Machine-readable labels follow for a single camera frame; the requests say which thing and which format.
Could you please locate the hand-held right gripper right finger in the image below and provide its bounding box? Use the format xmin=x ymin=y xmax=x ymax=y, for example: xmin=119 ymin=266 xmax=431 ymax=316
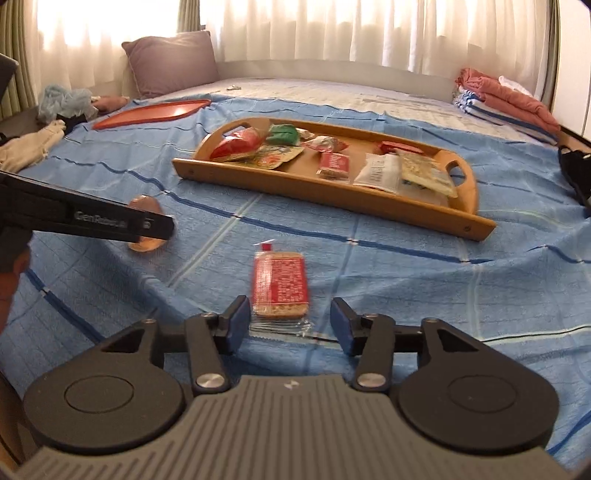
xmin=329 ymin=296 xmax=486 ymax=394

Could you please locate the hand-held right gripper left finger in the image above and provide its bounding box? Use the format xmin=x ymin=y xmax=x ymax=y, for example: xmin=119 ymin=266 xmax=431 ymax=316
xmin=102 ymin=294 xmax=252 ymax=395

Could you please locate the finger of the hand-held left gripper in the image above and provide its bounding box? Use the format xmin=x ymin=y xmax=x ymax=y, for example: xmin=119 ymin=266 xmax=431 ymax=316
xmin=130 ymin=209 xmax=175 ymax=243

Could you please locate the red cracker packet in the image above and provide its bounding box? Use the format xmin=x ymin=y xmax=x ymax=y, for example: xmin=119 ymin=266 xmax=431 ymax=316
xmin=316 ymin=152 xmax=350 ymax=182
xmin=248 ymin=239 xmax=315 ymax=342

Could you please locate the red snack bag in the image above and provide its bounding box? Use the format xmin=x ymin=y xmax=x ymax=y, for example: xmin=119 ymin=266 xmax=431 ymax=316
xmin=210 ymin=128 xmax=269 ymax=162

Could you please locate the wooden tray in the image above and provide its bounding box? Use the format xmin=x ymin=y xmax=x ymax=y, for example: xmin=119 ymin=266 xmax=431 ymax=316
xmin=172 ymin=117 xmax=497 ymax=241

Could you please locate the yellow snack pouch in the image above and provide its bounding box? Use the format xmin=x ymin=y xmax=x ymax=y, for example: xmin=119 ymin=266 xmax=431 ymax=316
xmin=240 ymin=144 xmax=305 ymax=171

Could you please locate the white printed snack packet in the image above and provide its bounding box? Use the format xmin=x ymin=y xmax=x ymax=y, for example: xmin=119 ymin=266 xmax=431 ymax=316
xmin=353 ymin=153 xmax=402 ymax=193

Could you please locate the green snack packet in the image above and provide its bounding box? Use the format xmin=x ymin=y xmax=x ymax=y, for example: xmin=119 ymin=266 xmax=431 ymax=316
xmin=267 ymin=124 xmax=301 ymax=147

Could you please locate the beige gold snack packet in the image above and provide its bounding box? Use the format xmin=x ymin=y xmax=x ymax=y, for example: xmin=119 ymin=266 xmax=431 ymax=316
xmin=394 ymin=150 xmax=459 ymax=198

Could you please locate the small pink red packet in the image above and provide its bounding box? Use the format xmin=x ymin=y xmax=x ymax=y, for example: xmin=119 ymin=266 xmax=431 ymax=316
xmin=302 ymin=135 xmax=350 ymax=154

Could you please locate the red foil snack packet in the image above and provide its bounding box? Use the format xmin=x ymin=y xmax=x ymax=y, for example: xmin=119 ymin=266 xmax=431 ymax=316
xmin=376 ymin=141 xmax=423 ymax=155

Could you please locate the person's left forearm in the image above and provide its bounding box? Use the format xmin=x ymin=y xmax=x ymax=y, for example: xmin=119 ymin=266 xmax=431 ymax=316
xmin=0 ymin=244 xmax=32 ymax=333

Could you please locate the beige crumpled cloth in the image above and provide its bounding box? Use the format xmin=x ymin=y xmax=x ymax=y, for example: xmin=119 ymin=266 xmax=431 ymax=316
xmin=0 ymin=119 xmax=68 ymax=172

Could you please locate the blue checked bedsheet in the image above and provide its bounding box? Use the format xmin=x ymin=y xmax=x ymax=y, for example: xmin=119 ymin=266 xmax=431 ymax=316
xmin=0 ymin=90 xmax=591 ymax=462

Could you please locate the pale blue crumpled cloth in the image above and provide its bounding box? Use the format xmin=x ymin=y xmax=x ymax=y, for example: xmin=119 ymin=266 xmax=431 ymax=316
xmin=37 ymin=84 xmax=99 ymax=123

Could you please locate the orange plastic tray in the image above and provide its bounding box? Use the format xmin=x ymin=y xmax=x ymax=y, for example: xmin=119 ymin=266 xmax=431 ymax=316
xmin=91 ymin=98 xmax=212 ymax=131

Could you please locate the pink brown cloth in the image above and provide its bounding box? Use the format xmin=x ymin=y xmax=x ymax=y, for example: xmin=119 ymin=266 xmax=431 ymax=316
xmin=92 ymin=95 xmax=131 ymax=114

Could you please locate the green curtain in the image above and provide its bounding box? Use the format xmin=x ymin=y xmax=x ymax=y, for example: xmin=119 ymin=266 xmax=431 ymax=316
xmin=178 ymin=0 xmax=200 ymax=34
xmin=0 ymin=0 xmax=38 ymax=121
xmin=538 ymin=0 xmax=561 ymax=104

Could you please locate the dark grey panel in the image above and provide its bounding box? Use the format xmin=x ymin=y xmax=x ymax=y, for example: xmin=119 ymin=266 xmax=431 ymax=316
xmin=0 ymin=53 xmax=20 ymax=109

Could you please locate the purple pillow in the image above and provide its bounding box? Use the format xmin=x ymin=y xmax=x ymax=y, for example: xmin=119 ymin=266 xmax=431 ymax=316
xmin=121 ymin=31 xmax=220 ymax=99

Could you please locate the folded blue striped towel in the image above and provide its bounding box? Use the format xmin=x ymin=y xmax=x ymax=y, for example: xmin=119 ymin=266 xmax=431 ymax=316
xmin=452 ymin=88 xmax=559 ymax=146

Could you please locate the white sheer curtain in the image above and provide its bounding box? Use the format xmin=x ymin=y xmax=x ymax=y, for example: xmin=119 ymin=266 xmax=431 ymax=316
xmin=25 ymin=0 xmax=555 ymax=93

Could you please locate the black cap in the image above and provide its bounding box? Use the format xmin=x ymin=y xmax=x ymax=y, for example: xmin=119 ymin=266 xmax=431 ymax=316
xmin=558 ymin=145 xmax=591 ymax=210

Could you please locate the folded blankets stack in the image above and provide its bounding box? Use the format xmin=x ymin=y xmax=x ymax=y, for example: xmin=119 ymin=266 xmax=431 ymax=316
xmin=457 ymin=68 xmax=561 ymax=134

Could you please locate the small white cloth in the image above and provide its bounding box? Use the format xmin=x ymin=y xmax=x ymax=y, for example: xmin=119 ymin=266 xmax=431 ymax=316
xmin=499 ymin=75 xmax=534 ymax=97

